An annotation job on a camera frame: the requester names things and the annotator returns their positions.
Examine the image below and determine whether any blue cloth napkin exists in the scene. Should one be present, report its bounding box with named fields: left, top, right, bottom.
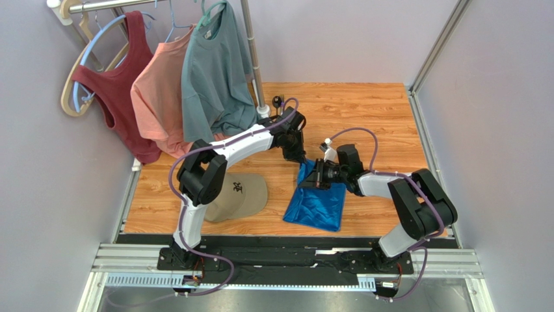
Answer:
left=282, top=183, right=347, bottom=232

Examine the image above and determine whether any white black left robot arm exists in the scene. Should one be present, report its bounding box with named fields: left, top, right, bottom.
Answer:
left=170, top=107, right=306, bottom=252

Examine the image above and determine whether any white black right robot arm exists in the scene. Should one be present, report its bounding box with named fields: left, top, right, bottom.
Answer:
left=299, top=144, right=458, bottom=259

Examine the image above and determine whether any white clothes rack foot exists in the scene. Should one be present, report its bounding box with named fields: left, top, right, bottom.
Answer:
left=256, top=105, right=271, bottom=120

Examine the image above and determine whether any black spoon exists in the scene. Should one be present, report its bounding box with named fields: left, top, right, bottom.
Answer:
left=272, top=96, right=284, bottom=115

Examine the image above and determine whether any beige baseball cap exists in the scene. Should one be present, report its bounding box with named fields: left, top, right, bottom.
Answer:
left=204, top=172, right=268, bottom=223

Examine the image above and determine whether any teal t-shirt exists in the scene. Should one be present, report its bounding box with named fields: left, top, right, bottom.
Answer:
left=181, top=1, right=258, bottom=142

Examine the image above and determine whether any pink t-shirt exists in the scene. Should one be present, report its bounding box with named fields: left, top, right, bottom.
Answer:
left=129, top=25, right=230, bottom=160

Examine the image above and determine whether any teal clothes hanger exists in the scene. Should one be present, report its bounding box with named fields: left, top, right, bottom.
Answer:
left=196, top=0, right=228, bottom=30

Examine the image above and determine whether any maroon tank top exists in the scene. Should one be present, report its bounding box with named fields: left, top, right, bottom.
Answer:
left=72, top=10, right=161, bottom=164

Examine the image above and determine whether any wooden clothes hanger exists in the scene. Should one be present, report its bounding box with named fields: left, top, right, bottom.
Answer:
left=60, top=15, right=129, bottom=117

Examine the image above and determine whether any metal clothes rack pole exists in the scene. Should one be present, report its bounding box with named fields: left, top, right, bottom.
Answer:
left=46, top=0, right=269, bottom=106

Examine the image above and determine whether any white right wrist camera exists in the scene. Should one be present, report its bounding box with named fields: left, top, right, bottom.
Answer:
left=320, top=138, right=337, bottom=161

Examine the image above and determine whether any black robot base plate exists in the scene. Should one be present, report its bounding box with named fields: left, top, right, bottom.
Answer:
left=156, top=246, right=415, bottom=275

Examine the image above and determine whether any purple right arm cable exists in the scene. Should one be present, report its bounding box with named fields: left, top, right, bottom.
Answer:
left=328, top=127, right=447, bottom=302

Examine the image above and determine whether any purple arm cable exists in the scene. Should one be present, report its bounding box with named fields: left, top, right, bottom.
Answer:
left=168, top=97, right=300, bottom=297
left=328, top=127, right=447, bottom=302

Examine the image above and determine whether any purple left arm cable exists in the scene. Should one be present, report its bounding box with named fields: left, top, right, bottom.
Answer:
left=168, top=97, right=300, bottom=297

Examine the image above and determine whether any aluminium frame rail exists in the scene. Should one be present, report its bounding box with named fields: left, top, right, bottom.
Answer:
left=78, top=244, right=494, bottom=311

